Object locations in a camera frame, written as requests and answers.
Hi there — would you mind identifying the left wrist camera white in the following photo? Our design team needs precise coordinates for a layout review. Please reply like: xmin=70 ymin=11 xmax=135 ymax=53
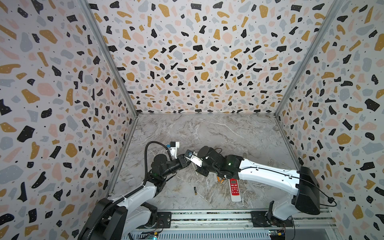
xmin=167 ymin=142 xmax=180 ymax=159

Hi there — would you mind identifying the red and white remote control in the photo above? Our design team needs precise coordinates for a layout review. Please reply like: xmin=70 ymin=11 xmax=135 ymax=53
xmin=229 ymin=179 xmax=242 ymax=202

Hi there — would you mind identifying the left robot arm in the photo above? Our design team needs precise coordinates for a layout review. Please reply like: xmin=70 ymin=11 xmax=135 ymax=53
xmin=78 ymin=151 xmax=193 ymax=240

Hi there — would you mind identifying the orange AAA batteries pair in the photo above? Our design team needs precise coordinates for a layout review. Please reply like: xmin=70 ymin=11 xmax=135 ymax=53
xmin=217 ymin=177 xmax=225 ymax=184

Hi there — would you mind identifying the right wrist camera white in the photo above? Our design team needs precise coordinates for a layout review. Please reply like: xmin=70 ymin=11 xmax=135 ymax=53
xmin=185 ymin=150 xmax=203 ymax=167

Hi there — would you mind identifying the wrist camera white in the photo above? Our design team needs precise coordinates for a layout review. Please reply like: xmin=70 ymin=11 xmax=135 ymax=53
xmin=185 ymin=150 xmax=203 ymax=167
xmin=167 ymin=142 xmax=180 ymax=159

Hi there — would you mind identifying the aluminium mounting rail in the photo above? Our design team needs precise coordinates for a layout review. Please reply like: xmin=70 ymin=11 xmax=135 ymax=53
xmin=83 ymin=208 xmax=340 ymax=240

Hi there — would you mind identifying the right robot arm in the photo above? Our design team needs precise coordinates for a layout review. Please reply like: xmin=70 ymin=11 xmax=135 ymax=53
xmin=186 ymin=146 xmax=321 ymax=226

